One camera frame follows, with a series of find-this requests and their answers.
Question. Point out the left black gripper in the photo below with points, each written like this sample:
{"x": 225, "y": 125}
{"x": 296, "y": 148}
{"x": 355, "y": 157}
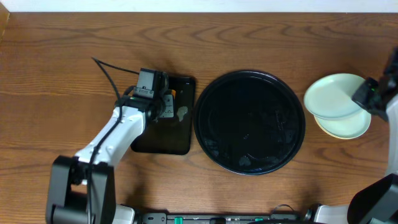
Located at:
{"x": 166, "y": 101}

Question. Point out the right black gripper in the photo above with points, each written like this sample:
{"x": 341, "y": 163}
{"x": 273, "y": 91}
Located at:
{"x": 359, "y": 97}

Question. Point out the orange green scrub sponge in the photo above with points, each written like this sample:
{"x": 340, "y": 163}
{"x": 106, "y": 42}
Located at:
{"x": 173, "y": 93}

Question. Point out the light blue plate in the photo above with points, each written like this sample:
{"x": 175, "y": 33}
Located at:
{"x": 330, "y": 96}
{"x": 350, "y": 127}

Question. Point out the pale yellow plate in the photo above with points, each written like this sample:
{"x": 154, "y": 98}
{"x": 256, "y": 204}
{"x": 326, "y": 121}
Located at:
{"x": 326, "y": 132}

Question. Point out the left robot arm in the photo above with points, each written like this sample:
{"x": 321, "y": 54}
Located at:
{"x": 82, "y": 187}

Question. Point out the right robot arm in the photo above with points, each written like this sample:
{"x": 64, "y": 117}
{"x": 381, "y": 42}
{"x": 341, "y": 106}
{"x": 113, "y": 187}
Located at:
{"x": 376, "y": 203}

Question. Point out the black rectangular tray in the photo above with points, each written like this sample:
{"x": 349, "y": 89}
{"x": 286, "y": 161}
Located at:
{"x": 171, "y": 136}

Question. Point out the black round tray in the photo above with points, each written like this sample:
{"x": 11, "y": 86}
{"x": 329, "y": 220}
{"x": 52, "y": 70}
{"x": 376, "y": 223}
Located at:
{"x": 249, "y": 122}

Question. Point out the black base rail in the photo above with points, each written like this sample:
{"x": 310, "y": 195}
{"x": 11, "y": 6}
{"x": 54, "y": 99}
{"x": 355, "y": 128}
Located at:
{"x": 163, "y": 218}

